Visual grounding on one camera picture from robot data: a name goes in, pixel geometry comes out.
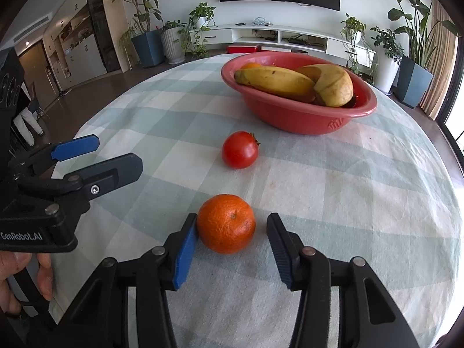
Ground bushy green plant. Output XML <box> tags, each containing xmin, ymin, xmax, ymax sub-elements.
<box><xmin>370</xmin><ymin>27</ymin><xmax>405</xmax><ymax>66</ymax></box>

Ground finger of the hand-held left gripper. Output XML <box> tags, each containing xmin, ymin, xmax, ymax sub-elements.
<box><xmin>7</xmin><ymin>135</ymin><xmax>100</xmax><ymax>175</ymax></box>
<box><xmin>16</xmin><ymin>153</ymin><xmax>144</xmax><ymax>211</ymax></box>

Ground person's left hand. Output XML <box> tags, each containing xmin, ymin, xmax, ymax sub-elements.
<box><xmin>0</xmin><ymin>252</ymin><xmax>55</xmax><ymax>316</ymax></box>

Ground white ribbed planter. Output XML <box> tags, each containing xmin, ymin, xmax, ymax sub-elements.
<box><xmin>160</xmin><ymin>22</ymin><xmax>186</xmax><ymax>65</ymax></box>

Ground thick yellow banana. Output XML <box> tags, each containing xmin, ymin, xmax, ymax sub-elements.
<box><xmin>295</xmin><ymin>64</ymin><xmax>354</xmax><ymax>108</ymax></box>

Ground curved yellow banana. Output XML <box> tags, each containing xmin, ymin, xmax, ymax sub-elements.
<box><xmin>234</xmin><ymin>66</ymin><xmax>317</xmax><ymax>99</ymax></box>

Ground blue square planter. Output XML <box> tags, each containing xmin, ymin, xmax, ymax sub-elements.
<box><xmin>131</xmin><ymin>30</ymin><xmax>164</xmax><ymax>68</ymax></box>

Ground white television cabinet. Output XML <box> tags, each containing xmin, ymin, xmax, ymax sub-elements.
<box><xmin>203</xmin><ymin>23</ymin><xmax>376</xmax><ymax>68</ymax></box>

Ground beige curtain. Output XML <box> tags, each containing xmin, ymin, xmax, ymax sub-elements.
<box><xmin>424</xmin><ymin>0</ymin><xmax>464</xmax><ymax>124</ymax></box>

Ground glass sliding door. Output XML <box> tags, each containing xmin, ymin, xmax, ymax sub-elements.
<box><xmin>435</xmin><ymin>109</ymin><xmax>464</xmax><ymax>164</ymax></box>

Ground deep orange mandarin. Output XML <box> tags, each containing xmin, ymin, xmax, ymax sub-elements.
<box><xmin>197</xmin><ymin>194</ymin><xmax>256</xmax><ymax>255</ymax></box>

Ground trailing pothos in white pot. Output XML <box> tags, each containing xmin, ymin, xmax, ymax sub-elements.
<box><xmin>341</xmin><ymin>14</ymin><xmax>367</xmax><ymax>73</ymax></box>
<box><xmin>179</xmin><ymin>2</ymin><xmax>218</xmax><ymax>59</ymax></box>

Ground red tomato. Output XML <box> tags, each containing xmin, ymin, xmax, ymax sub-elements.
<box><xmin>222</xmin><ymin>131</ymin><xmax>261</xmax><ymax>169</ymax></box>

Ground red plastic basket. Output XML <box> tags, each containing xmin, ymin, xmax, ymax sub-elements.
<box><xmin>221</xmin><ymin>51</ymin><xmax>378</xmax><ymax>135</ymax></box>

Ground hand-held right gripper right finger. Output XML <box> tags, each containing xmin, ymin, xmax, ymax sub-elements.
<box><xmin>266</xmin><ymin>213</ymin><xmax>421</xmax><ymax>348</ymax></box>

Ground grey-blue square planter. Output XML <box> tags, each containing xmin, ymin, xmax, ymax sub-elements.
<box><xmin>393</xmin><ymin>56</ymin><xmax>434</xmax><ymax>109</ymax></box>

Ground tall white planter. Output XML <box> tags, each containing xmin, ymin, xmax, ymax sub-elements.
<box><xmin>375</xmin><ymin>56</ymin><xmax>399</xmax><ymax>93</ymax></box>

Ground red storage boxes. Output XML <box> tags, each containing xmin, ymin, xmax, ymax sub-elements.
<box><xmin>227</xmin><ymin>43</ymin><xmax>309</xmax><ymax>55</ymax></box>

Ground checked green white tablecloth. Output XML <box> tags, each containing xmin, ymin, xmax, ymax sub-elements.
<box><xmin>47</xmin><ymin>54</ymin><xmax>463</xmax><ymax>348</ymax></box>

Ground broad-leaf green plant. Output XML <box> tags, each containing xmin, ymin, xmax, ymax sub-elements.
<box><xmin>368</xmin><ymin>0</ymin><xmax>459</xmax><ymax>66</ymax></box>

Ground white wall cupboard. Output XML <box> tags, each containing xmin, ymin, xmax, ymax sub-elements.
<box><xmin>43</xmin><ymin>0</ymin><xmax>109</xmax><ymax>91</ymax></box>

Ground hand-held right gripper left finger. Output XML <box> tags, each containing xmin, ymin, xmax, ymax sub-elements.
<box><xmin>60</xmin><ymin>213</ymin><xmax>199</xmax><ymax>348</ymax></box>

